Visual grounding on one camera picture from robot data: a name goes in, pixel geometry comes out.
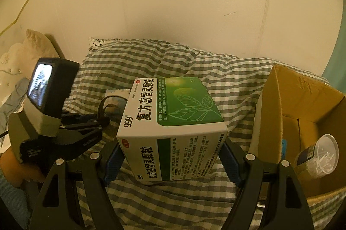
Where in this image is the floral patterned pillow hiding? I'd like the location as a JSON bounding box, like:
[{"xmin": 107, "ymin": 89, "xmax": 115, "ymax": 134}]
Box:
[{"xmin": 89, "ymin": 37, "xmax": 125, "ymax": 51}]

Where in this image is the cream pillow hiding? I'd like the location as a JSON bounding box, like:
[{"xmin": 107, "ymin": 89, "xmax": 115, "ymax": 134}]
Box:
[{"xmin": 22, "ymin": 29, "xmax": 58, "ymax": 59}]

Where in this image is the teal curtain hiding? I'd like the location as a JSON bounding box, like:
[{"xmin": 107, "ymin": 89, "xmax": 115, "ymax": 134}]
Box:
[{"xmin": 323, "ymin": 33, "xmax": 346, "ymax": 94}]

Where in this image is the grey checked blanket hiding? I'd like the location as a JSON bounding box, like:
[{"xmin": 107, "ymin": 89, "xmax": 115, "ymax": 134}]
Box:
[{"xmin": 27, "ymin": 42, "xmax": 330, "ymax": 230}]

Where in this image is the light blue cloth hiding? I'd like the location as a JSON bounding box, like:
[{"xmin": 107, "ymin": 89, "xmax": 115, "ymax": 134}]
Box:
[{"xmin": 0, "ymin": 78, "xmax": 30, "ymax": 136}]

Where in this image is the brown cardboard box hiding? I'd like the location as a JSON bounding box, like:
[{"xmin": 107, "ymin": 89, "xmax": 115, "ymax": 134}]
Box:
[{"xmin": 248, "ymin": 65, "xmax": 346, "ymax": 205}]

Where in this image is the small pouch with black strap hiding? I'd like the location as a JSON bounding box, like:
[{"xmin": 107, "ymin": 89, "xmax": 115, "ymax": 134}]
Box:
[{"xmin": 98, "ymin": 88, "xmax": 133, "ymax": 128}]

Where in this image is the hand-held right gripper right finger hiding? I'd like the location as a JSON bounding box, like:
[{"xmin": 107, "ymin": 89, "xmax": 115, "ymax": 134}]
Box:
[{"xmin": 218, "ymin": 137, "xmax": 311, "ymax": 230}]

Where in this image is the person's left forearm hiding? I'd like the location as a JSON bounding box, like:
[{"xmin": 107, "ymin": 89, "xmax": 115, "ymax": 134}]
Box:
[{"xmin": 0, "ymin": 150, "xmax": 41, "ymax": 220}]

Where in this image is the clear plastic cotton swab container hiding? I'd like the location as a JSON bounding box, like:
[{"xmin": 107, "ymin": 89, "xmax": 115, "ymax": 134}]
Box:
[{"xmin": 294, "ymin": 134, "xmax": 340, "ymax": 180}]

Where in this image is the green and white medicine box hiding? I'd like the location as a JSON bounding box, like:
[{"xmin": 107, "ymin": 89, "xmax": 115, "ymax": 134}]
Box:
[{"xmin": 116, "ymin": 77, "xmax": 228, "ymax": 182}]

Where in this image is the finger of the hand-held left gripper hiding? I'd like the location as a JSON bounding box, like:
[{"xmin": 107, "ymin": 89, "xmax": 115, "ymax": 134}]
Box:
[
  {"xmin": 40, "ymin": 125, "xmax": 104, "ymax": 161},
  {"xmin": 60, "ymin": 108, "xmax": 109, "ymax": 128}
]

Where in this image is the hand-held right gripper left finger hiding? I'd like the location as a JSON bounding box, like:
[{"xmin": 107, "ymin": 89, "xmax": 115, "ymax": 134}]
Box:
[{"xmin": 34, "ymin": 137, "xmax": 126, "ymax": 230}]

